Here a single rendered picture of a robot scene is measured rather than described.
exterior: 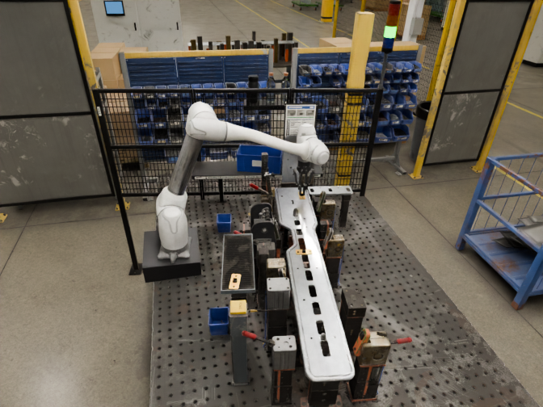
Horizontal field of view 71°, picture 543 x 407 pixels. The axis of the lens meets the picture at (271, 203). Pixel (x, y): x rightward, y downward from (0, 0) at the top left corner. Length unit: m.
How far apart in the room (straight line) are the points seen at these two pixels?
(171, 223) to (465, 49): 3.65
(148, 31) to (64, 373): 6.84
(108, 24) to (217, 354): 7.44
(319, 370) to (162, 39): 7.72
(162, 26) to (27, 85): 4.93
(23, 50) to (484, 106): 4.72
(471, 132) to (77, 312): 4.60
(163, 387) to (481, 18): 4.33
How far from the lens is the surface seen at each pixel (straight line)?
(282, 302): 1.69
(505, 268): 3.73
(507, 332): 3.43
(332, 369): 1.56
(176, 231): 2.18
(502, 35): 5.03
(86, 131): 4.04
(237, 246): 1.77
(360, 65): 2.74
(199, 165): 2.76
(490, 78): 5.13
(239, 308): 1.50
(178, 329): 2.07
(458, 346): 2.19
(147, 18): 8.56
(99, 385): 2.86
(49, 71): 3.91
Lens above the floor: 2.28
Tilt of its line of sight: 33 degrees down
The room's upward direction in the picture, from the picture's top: 1 degrees clockwise
